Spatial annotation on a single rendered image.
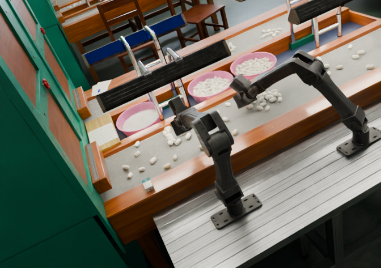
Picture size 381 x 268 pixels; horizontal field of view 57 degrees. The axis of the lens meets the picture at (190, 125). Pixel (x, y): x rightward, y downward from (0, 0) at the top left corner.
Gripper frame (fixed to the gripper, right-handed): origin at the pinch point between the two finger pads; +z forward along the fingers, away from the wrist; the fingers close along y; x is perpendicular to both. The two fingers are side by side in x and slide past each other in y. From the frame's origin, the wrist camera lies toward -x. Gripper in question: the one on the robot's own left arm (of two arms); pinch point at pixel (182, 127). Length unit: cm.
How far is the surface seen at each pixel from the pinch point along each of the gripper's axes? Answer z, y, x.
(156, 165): 5.5, 17.7, 10.1
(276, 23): 68, -99, -44
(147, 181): -7.1, 24.1, 15.0
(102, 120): 43, 34, -28
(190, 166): -6.9, 5.2, 17.5
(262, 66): 35, -61, -16
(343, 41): 21, -105, -6
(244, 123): 4.9, -27.5, 10.7
